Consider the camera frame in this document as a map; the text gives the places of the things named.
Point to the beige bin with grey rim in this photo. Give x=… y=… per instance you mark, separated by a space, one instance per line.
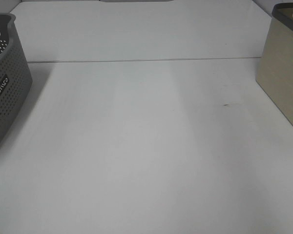
x=275 y=69

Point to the grey perforated plastic basket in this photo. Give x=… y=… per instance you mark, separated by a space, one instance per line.
x=15 y=76

